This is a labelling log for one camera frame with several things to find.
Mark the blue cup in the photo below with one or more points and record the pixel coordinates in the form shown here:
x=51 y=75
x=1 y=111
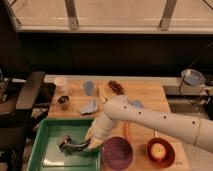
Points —
x=89 y=88

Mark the orange carrot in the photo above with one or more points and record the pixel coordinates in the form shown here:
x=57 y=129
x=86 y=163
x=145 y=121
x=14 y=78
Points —
x=126 y=133

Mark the purple bowl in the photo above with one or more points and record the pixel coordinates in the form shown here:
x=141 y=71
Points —
x=117 y=153

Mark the yellow apple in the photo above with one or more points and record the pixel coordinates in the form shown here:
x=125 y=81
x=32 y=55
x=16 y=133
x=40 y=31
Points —
x=158 y=151

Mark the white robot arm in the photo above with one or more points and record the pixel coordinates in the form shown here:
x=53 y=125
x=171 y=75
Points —
x=193 y=130

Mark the white cup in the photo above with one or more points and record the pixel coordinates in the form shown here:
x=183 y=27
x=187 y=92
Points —
x=61 y=84

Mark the blue folded cloth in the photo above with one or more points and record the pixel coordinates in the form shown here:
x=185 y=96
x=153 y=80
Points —
x=90 y=108

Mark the small dark-filled cup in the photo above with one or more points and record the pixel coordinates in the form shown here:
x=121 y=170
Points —
x=64 y=102

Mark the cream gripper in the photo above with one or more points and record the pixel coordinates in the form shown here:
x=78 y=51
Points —
x=95 y=136

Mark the blue sponge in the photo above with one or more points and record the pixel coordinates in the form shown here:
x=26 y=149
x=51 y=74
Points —
x=136 y=103

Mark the brown grape bunch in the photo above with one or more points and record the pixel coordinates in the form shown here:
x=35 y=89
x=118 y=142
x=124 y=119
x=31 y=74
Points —
x=116 y=87

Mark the yellow banana piece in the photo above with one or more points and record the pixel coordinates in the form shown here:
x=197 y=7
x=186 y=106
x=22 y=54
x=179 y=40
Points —
x=102 y=94

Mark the blue-lidded round container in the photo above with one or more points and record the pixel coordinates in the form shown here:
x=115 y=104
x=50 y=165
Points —
x=192 y=77

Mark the green plastic tray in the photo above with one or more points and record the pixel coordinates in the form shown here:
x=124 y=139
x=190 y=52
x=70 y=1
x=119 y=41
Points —
x=46 y=154

